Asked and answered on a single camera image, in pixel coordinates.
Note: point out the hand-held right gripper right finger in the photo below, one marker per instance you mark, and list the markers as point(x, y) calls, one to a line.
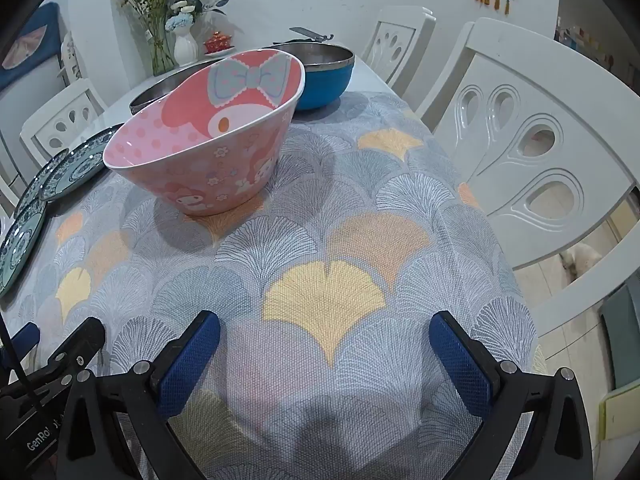
point(462, 365)

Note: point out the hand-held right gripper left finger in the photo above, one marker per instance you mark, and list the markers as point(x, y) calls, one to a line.
point(187, 360)

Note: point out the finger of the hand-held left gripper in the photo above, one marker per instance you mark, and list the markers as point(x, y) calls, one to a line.
point(87, 337)
point(25, 337)

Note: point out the blue patterned plate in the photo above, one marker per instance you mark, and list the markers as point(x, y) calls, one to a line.
point(37, 185)
point(20, 245)
point(80, 165)

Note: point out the pink cartoon bowl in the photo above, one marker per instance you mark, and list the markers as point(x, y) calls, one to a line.
point(200, 170)

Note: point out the small steel bowl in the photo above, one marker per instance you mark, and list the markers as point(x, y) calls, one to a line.
point(150, 95)

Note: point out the blue steel-lined bowl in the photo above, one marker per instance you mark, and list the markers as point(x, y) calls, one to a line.
point(325, 85)

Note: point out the white dining chair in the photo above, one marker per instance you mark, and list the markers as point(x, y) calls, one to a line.
point(422, 30)
point(42, 132)
point(7, 195)
point(500, 75)

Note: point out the white dog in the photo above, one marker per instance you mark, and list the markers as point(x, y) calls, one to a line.
point(580, 260)

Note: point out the pale yellow floor mat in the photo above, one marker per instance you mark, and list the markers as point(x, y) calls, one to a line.
point(617, 415)

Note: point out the green floor mat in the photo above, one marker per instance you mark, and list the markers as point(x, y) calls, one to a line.
point(622, 330)

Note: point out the grey fan-patterned tablecloth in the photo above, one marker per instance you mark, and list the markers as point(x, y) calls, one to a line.
point(350, 185)

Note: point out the white refrigerator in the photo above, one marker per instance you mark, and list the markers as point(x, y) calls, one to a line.
point(15, 105)

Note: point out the white carved corner shelf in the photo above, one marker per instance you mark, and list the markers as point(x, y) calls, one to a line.
point(70, 57)

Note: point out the clear glass vase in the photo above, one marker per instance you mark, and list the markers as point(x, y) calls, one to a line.
point(161, 57)

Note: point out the blue fridge dust cover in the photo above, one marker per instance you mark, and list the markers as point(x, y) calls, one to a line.
point(30, 45)

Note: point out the white ceramic vase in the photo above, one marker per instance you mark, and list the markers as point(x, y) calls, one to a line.
point(186, 50)

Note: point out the red lidded teacup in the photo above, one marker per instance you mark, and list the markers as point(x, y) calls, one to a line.
point(219, 40)

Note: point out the black phone holder stand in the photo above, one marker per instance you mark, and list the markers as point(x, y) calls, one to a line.
point(310, 35)

